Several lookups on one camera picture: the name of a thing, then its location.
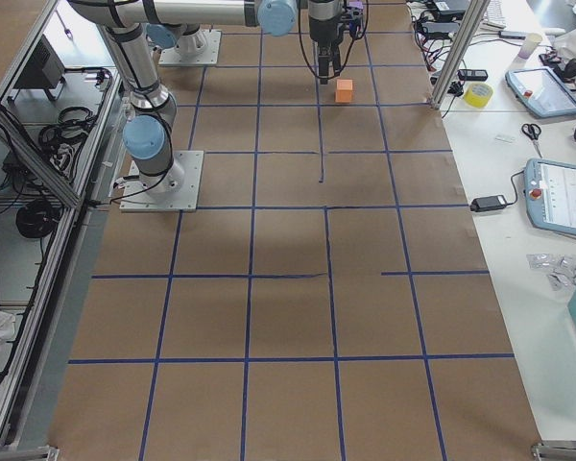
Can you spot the orange foam block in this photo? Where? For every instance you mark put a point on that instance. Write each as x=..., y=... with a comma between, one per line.
x=344, y=91

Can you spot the black remote control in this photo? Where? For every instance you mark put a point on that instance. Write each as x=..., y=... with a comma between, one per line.
x=472, y=75

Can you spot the yellow tape roll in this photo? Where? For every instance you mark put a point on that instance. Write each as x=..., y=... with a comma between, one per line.
x=478, y=95

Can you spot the translucent plastic cup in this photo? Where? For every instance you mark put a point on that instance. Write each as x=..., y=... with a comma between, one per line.
x=529, y=45

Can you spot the upper teach pendant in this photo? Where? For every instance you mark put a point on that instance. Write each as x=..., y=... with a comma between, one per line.
x=542, y=92

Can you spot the teach pendant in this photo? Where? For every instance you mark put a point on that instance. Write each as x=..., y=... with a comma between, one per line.
x=550, y=195
x=542, y=92

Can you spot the black power adapter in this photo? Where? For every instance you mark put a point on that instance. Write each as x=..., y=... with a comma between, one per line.
x=488, y=203

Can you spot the black scissors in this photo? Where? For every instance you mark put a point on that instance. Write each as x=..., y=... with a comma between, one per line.
x=533, y=132

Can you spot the brown paper table cover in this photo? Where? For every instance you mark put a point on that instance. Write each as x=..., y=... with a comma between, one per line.
x=328, y=299

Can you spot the lower teach pendant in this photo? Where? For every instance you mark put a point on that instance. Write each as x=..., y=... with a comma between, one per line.
x=550, y=195

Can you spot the black box on shelf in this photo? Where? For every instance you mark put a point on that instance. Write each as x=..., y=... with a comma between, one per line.
x=44, y=70

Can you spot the bags of small parts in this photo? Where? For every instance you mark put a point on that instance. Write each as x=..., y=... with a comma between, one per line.
x=560, y=270

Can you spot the aluminium frame post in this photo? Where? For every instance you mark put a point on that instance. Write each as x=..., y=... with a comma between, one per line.
x=469, y=25

